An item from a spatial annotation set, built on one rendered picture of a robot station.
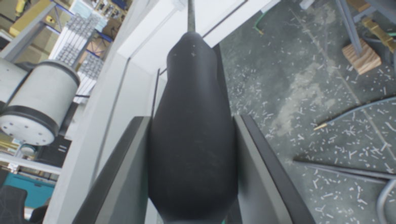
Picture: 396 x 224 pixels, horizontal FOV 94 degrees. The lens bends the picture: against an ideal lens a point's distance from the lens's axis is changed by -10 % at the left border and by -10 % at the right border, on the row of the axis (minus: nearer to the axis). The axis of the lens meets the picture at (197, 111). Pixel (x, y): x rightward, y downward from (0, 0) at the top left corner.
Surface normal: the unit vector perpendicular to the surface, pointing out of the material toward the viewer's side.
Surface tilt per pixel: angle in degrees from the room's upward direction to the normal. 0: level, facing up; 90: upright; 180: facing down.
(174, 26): 90
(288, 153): 0
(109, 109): 90
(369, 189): 0
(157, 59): 90
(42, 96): 80
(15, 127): 90
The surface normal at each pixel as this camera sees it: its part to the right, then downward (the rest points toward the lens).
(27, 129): -0.01, 0.79
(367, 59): -0.69, -0.44
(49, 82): 0.59, -0.48
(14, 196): 0.75, -0.50
